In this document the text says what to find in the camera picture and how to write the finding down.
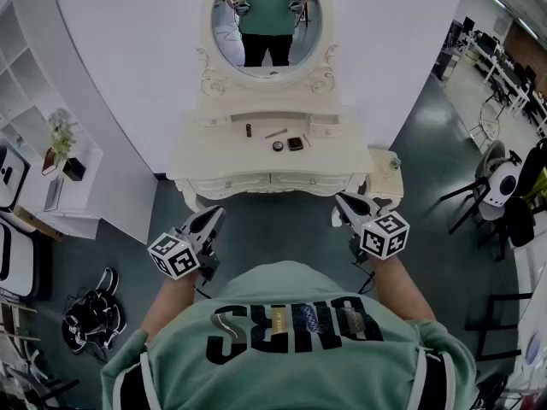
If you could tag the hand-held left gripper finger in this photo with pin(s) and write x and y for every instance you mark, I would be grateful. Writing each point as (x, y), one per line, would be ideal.
(205, 222)
(219, 225)

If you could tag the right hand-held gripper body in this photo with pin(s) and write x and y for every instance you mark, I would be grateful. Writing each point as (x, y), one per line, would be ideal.
(384, 235)

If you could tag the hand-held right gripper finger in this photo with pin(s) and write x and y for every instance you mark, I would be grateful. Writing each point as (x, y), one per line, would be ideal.
(350, 224)
(359, 206)

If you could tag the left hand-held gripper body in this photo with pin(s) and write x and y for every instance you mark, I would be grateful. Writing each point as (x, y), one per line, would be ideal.
(177, 256)

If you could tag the square black compact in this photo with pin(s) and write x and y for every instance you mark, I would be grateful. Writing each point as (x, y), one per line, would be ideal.
(295, 143)

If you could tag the small round black compact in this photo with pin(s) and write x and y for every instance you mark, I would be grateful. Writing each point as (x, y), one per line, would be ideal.
(278, 145)

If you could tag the small dark lipstick tube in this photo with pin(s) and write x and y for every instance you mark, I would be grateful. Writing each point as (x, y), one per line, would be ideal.
(248, 130)

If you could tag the pink makeup pencil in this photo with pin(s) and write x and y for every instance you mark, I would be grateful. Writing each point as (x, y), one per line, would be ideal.
(275, 133)

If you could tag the person's right forearm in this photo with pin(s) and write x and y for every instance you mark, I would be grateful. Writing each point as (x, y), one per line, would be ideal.
(401, 288)

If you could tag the person's left forearm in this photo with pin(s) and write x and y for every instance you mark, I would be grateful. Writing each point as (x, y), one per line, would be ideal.
(166, 306)

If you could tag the white ornate dressing table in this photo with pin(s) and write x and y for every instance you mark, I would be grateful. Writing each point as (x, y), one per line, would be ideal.
(222, 156)

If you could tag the cream upholstered stool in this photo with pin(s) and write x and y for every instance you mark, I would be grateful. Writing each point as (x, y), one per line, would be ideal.
(382, 177)

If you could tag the small glass bottle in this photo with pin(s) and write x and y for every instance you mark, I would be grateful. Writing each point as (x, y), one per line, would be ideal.
(395, 163)

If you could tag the black headset on floor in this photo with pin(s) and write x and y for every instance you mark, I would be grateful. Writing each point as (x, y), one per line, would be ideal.
(92, 314)

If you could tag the white round robot head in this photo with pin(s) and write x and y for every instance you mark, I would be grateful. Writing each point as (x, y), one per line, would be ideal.
(504, 186)

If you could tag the grey black-legged chair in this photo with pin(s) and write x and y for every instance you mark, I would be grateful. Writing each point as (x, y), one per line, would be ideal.
(491, 156)

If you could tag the black box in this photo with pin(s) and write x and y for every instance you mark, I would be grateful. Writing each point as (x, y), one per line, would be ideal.
(74, 170)

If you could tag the green printed t-shirt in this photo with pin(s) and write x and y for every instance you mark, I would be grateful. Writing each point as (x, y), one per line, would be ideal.
(278, 378)

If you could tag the white black-faced machine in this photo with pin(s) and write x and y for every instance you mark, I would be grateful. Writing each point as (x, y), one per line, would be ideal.
(8, 186)
(19, 263)

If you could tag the red book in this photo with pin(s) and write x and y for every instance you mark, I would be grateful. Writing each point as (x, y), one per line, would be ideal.
(48, 162)

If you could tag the yellow green panel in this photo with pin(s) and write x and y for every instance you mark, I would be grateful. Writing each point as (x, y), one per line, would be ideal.
(539, 190)

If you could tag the green potted plant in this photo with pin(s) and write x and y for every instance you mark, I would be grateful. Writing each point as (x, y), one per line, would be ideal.
(63, 137)

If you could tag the row of white office desks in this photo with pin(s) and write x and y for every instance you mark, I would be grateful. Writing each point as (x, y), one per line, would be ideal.
(504, 75)

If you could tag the oval white framed mirror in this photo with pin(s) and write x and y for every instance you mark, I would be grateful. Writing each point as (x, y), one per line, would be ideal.
(265, 24)

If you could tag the white shelf unit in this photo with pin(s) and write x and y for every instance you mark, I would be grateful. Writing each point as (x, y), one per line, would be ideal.
(25, 75)

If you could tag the black metal frame rack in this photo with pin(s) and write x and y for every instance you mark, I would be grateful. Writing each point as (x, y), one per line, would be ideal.
(513, 296)

